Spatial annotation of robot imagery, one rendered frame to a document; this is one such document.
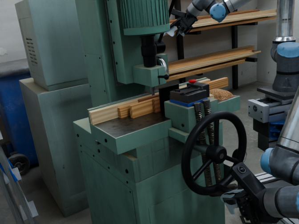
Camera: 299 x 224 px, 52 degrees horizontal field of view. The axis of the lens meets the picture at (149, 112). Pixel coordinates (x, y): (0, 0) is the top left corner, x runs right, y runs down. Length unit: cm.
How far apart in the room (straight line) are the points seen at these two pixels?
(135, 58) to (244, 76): 391
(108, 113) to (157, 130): 21
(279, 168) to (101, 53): 82
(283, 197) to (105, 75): 85
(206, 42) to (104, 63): 322
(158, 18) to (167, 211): 73
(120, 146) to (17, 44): 247
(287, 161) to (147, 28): 62
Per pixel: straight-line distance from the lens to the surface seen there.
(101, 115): 115
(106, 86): 134
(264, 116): 163
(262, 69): 519
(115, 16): 125
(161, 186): 117
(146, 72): 118
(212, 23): 374
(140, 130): 103
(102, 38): 130
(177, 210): 128
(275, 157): 92
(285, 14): 180
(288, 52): 167
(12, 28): 333
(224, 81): 149
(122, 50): 124
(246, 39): 501
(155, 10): 112
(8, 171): 172
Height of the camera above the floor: 128
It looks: 18 degrees down
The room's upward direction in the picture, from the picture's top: 6 degrees counter-clockwise
